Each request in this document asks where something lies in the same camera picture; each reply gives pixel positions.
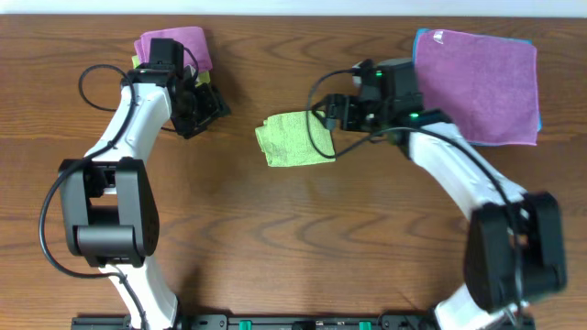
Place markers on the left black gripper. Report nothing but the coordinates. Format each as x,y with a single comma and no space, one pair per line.
207,106

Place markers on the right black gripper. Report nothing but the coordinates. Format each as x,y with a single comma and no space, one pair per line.
348,113

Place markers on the green microfiber cloth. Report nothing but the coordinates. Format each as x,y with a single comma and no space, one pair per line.
287,140

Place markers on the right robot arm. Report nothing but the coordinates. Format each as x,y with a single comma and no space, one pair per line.
515,252

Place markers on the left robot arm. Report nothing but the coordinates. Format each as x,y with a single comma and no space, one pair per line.
110,215

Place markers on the folded green cloth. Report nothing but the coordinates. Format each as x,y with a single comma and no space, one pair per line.
203,76

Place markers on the folded purple cloth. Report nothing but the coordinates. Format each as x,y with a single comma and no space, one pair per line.
192,38

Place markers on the flat blue cloth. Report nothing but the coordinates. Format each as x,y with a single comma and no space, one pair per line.
416,39

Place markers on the flat purple cloth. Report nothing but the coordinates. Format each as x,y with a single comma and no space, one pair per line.
486,87

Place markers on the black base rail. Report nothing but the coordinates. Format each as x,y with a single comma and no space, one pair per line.
224,322

